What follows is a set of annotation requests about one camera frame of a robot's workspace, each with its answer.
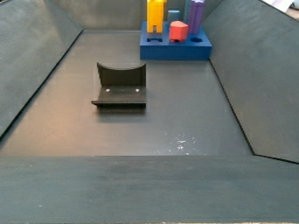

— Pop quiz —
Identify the black curved fixture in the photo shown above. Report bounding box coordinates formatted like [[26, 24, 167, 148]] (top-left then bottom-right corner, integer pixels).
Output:
[[91, 64, 146, 107]]

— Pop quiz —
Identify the blue shape sorter base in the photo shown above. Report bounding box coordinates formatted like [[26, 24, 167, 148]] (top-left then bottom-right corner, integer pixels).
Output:
[[141, 21, 213, 60]]

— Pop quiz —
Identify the red pentagon block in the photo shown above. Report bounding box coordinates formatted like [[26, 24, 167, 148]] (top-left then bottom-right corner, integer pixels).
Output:
[[170, 21, 189, 42]]

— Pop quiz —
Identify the light blue cylinder block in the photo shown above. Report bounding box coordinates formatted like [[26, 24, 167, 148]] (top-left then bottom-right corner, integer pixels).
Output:
[[167, 10, 181, 23]]

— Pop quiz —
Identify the tall yellow rectangular block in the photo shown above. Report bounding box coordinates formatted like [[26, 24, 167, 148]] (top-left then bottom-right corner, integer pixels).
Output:
[[147, 0, 165, 33]]

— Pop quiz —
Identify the purple star block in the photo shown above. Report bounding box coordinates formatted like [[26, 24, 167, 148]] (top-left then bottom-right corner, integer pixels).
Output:
[[189, 0, 205, 34]]

